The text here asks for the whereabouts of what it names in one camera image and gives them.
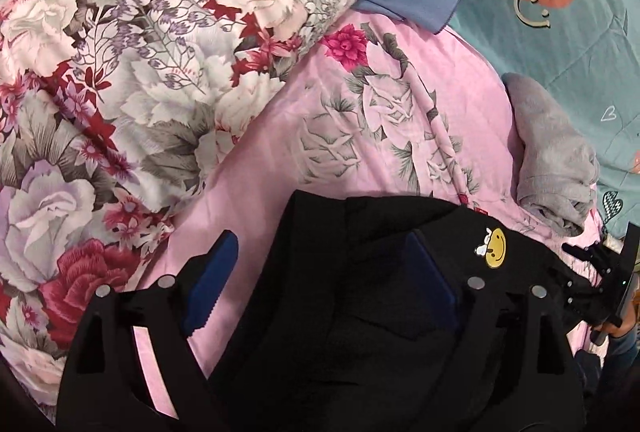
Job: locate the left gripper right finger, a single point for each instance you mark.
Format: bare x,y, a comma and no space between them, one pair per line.
509,366

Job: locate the pink floral bedsheet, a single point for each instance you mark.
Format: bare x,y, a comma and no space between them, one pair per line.
432,118

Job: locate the black pants with smiley patch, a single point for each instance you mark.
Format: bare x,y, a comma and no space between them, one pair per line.
338,335

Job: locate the teal heart-print blanket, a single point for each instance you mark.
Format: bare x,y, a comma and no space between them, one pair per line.
586,54

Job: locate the grey folded garment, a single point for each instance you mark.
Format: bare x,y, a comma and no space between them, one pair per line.
559,170

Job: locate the red white floral quilt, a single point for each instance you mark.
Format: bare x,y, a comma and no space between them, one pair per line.
113,115

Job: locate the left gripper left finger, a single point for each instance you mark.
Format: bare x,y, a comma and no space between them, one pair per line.
103,387

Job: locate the right forearm dark sleeve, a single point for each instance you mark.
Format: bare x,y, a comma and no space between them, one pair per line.
611,390

